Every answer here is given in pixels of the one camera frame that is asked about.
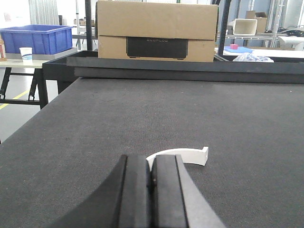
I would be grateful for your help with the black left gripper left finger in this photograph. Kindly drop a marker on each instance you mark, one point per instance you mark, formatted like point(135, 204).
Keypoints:
point(122, 200)

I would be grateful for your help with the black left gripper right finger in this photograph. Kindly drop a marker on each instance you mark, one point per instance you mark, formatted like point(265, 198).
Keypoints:
point(177, 202)

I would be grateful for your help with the blue plastic bin on table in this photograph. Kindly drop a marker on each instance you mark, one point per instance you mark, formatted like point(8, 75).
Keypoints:
point(43, 39)

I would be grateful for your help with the dark foam board stack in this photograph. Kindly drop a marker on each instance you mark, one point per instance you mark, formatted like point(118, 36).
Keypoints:
point(218, 71)

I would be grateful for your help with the crumpled plastic bag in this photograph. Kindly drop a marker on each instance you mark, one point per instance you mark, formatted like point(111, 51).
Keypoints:
point(249, 57)

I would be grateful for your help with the small pink block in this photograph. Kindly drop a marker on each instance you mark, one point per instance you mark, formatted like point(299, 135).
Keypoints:
point(233, 46)

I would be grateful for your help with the blue flat pad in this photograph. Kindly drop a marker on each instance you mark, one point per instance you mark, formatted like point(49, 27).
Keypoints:
point(238, 50)

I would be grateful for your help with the large cardboard box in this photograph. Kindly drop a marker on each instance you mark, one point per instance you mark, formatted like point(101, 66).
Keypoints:
point(156, 31)

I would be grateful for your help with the folding side table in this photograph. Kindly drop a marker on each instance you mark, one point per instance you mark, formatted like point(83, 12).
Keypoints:
point(24, 83)

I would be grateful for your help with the white paper cup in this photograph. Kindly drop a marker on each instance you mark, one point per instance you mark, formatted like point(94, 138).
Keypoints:
point(26, 54)

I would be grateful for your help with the black vertical pole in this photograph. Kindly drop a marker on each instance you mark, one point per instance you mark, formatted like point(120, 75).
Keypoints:
point(224, 24)

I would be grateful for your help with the small cardboard box on shelf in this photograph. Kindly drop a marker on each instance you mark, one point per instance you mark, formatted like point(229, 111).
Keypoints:
point(261, 18)

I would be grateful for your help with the beige square duct tube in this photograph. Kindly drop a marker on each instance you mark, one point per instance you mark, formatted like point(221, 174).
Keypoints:
point(244, 26)

